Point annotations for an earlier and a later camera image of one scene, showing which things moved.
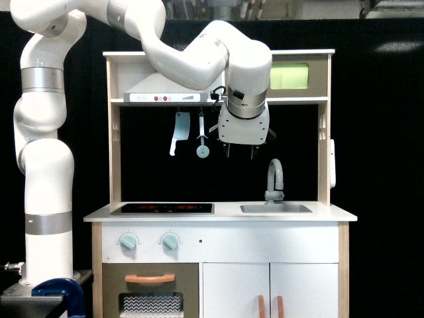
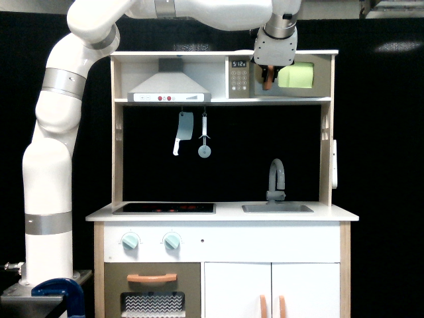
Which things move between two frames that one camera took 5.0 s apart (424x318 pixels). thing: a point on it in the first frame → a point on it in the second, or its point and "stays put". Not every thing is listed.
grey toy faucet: [272, 195] stays put
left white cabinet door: [236, 289] stays put
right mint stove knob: [169, 241] stays put
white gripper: [235, 130] → [273, 52]
